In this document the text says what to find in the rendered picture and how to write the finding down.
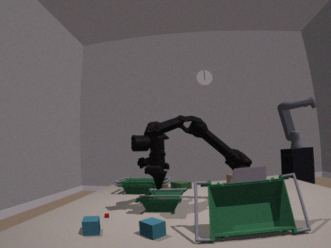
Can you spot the teal cube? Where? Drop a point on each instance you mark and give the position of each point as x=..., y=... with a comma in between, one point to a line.
x=91, y=226
x=152, y=228

